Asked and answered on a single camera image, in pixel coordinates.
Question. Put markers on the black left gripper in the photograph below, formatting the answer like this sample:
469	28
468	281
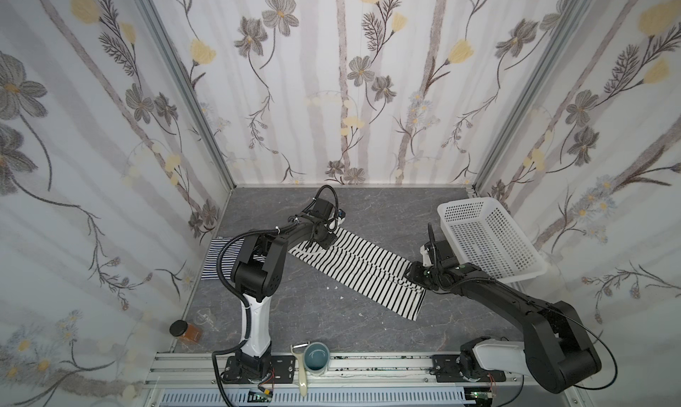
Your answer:
327	234

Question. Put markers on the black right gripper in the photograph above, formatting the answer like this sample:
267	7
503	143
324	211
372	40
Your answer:
417	271

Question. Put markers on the black white striped tank top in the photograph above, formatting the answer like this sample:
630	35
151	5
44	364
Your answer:
368	269

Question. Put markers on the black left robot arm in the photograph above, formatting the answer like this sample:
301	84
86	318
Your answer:
258	270

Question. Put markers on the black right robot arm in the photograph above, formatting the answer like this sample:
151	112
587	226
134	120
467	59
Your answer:
556	350

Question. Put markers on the white plastic laundry basket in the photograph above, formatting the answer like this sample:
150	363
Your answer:
481	231

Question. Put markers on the cream vegetable peeler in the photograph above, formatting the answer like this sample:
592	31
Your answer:
298	351

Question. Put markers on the teal mug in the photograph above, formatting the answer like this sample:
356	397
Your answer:
316	358

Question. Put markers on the spice jar with dark lid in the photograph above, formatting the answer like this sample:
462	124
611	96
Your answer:
185	331

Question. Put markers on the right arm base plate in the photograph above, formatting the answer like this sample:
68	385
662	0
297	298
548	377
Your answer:
453	369

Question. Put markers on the white vented cable duct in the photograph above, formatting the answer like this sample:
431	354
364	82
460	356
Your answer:
360	396

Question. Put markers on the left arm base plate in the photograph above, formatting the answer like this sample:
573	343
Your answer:
270	369

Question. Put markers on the aluminium frame rail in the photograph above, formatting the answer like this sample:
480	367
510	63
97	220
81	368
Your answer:
345	371

